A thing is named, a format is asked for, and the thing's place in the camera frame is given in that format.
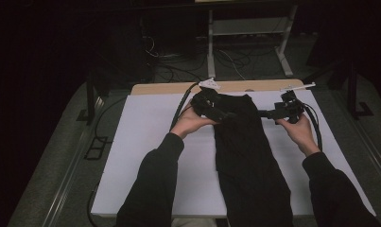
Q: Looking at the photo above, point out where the person's left hand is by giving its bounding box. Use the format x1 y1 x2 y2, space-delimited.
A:
170 105 217 140

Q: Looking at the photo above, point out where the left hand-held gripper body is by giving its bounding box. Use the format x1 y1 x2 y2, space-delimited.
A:
190 78 222 120

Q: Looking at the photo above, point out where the tangle of black floor cables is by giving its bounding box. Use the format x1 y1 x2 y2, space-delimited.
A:
140 34 252 83

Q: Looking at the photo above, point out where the white floor cable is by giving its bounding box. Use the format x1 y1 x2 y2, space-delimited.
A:
221 49 247 80

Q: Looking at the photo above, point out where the person's right hand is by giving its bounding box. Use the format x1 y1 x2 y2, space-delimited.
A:
276 113 321 158

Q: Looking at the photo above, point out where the white metal desk frame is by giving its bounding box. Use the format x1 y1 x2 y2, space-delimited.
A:
206 4 298 79

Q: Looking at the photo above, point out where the white table cover board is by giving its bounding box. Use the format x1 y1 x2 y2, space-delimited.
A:
91 89 376 218

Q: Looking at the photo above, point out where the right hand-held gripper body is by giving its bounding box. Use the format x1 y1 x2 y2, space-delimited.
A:
273 82 317 125

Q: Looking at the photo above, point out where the aluminium floor rail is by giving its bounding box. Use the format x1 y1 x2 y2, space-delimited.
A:
342 91 381 187
41 96 106 227

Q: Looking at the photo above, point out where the black metal stand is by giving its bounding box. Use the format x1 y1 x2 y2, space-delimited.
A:
304 58 374 120
76 72 99 126

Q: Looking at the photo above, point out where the thick black floor cable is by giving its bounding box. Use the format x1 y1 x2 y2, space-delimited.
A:
86 181 101 227

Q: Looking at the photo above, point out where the wooden table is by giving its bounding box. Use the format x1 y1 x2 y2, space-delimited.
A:
130 79 305 96

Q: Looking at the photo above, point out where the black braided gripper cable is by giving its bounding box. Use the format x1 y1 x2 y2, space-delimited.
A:
301 102 324 152
169 82 200 131

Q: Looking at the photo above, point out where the black garment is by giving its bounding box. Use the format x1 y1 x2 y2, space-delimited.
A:
206 93 295 227

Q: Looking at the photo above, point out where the thin black floor cable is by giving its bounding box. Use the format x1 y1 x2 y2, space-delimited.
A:
95 96 126 143

